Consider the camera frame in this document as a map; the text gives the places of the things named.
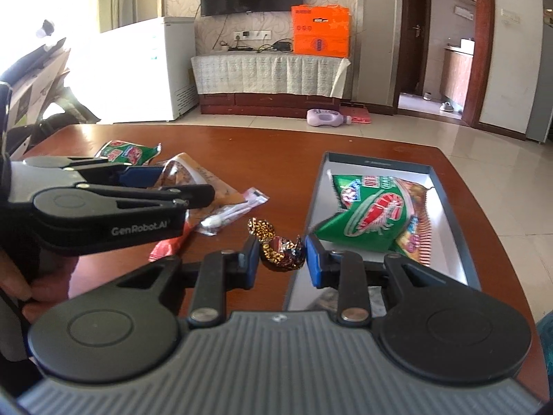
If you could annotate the dark wooden door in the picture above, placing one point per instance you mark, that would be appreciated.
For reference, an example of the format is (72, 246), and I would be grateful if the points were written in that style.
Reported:
(414, 39)

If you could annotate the wooden kitchen cabinet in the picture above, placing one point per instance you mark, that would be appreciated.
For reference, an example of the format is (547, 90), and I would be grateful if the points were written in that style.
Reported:
(456, 78)

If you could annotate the orange-brown clear snack packet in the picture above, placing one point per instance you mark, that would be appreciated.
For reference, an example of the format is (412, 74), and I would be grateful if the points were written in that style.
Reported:
(224, 192)

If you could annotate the small clear snack packet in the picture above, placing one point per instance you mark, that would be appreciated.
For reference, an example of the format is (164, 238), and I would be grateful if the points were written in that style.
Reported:
(376, 300)

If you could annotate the grey slipper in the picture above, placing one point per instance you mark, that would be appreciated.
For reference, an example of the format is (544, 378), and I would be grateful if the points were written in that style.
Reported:
(428, 96)
(446, 107)

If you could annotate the white wall switch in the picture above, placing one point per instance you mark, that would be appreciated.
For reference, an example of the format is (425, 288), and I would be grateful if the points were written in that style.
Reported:
(510, 15)

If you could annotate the white chest freezer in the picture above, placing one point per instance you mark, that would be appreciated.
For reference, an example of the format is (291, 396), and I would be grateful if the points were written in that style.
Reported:
(138, 69)

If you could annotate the gold chocolate candy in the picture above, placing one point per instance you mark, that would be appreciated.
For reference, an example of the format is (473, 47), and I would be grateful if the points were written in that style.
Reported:
(278, 256)

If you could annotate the purple detergent bottle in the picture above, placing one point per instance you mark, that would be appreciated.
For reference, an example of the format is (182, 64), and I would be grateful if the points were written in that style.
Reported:
(324, 118)

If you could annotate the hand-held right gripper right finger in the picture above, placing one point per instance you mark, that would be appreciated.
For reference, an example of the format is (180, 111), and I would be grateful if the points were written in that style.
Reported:
(313, 263)

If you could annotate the electric scooter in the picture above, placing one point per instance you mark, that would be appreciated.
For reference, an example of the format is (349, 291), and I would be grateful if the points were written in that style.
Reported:
(56, 108)

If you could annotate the red snack packet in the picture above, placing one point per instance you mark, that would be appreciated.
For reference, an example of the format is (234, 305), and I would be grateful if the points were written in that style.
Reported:
(166, 248)

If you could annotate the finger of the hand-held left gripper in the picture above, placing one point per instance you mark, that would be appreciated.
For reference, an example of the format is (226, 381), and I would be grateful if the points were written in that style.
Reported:
(198, 194)
(142, 175)

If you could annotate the orange gift box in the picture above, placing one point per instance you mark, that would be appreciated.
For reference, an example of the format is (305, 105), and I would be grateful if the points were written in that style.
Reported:
(322, 30)

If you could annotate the black set-top device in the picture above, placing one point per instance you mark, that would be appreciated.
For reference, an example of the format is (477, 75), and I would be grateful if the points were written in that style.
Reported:
(283, 45)

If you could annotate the patterned cabinet cloth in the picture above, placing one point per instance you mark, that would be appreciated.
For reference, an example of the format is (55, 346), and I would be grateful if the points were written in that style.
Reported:
(268, 71)

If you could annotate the pink floor mat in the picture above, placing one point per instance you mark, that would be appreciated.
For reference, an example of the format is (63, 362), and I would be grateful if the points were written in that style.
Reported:
(360, 116)

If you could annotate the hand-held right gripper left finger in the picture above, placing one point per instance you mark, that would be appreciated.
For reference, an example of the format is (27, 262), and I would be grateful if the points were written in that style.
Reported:
(250, 263)

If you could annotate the wooden television cabinet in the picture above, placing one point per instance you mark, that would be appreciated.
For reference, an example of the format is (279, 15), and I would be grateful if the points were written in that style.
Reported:
(268, 104)

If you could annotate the blue plastic bag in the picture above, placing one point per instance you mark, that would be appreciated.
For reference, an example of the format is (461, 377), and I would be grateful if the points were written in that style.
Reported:
(545, 346)

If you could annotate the clear toothbrush packet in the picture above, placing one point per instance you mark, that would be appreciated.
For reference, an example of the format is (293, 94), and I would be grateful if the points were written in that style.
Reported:
(233, 214)

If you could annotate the grey refrigerator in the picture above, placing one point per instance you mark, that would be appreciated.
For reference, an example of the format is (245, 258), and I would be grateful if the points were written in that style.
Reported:
(540, 90)

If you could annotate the green striped-edge snack packet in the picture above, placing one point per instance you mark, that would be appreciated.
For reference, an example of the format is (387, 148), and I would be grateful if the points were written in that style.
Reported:
(376, 220)

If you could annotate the small green snack packet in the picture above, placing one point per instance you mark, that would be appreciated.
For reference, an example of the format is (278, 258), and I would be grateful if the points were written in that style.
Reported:
(125, 153)

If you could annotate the person's left hand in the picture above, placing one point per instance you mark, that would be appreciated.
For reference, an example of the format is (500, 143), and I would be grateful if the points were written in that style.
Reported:
(47, 294)

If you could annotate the grey shallow tray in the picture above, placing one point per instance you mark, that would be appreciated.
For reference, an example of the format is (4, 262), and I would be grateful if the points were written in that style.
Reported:
(449, 242)

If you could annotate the wall socket panel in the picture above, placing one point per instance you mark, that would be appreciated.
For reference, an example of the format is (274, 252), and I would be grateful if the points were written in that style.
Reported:
(252, 34)

